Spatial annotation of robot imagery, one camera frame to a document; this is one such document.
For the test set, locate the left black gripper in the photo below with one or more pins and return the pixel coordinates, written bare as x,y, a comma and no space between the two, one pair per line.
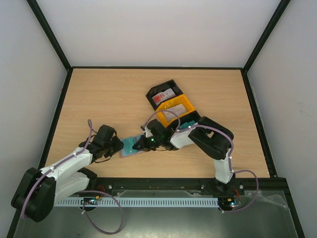
119,146

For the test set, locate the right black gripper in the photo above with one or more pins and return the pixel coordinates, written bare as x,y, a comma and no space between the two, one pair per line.
146,143

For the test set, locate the brown leather card holder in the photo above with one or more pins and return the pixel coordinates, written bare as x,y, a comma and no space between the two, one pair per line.
136,138

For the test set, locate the black bin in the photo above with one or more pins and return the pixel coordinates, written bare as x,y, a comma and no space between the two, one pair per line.
186,118
160,88

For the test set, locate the yellow bin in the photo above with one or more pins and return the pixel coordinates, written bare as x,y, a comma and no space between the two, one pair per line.
182,99

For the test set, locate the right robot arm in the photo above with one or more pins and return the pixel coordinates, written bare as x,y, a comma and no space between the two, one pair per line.
212,138

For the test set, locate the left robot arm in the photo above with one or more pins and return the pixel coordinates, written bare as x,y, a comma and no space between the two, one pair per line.
41,189

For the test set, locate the teal card stack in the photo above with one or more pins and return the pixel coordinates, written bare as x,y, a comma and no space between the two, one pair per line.
187,124

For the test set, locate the white patterned card stack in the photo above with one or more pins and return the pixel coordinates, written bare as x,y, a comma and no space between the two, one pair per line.
178,110

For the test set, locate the red white card stack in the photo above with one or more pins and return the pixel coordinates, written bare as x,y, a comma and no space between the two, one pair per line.
162,96

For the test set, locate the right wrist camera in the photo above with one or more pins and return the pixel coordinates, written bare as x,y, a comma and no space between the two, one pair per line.
147,132

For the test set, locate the light blue cable duct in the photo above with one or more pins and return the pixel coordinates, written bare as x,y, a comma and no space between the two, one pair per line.
141,202

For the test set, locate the black frame rail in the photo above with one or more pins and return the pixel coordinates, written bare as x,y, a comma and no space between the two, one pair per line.
204,186

